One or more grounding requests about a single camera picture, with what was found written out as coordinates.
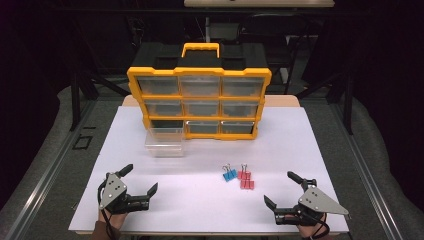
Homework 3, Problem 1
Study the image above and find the person's left hand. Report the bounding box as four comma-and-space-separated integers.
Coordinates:
98, 209, 129, 231

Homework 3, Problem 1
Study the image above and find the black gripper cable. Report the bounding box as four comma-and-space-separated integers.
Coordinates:
304, 213, 332, 240
97, 184, 116, 240

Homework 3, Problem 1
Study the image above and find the yellow black organizer cabinet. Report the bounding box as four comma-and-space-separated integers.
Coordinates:
126, 42, 273, 141

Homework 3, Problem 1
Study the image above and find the aluminium floor rail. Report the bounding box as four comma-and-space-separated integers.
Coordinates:
3, 99, 98, 240
330, 101, 406, 240

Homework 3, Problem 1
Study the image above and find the black metal stand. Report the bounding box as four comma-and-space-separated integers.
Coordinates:
295, 70, 355, 136
68, 64, 132, 132

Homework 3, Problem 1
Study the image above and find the clear plastic drawer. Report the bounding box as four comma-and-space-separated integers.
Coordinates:
145, 127, 185, 158

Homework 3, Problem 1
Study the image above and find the person's right hand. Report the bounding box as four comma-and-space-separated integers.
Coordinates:
296, 214, 330, 239

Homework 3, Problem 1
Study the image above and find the black chair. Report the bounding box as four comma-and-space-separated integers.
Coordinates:
237, 12, 309, 95

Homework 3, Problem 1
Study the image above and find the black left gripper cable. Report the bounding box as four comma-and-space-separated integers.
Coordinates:
97, 184, 116, 240

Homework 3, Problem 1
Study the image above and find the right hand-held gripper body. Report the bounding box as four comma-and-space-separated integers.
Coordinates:
274, 178, 350, 228

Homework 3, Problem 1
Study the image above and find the group of clear cabinet drawers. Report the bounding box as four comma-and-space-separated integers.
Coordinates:
137, 76, 265, 135

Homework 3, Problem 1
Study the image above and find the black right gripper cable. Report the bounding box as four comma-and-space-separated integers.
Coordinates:
304, 213, 332, 240

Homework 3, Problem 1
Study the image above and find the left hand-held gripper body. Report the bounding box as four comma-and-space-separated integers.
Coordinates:
98, 172, 151, 215

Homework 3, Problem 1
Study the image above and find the blue binder clip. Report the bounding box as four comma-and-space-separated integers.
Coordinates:
222, 163, 239, 183

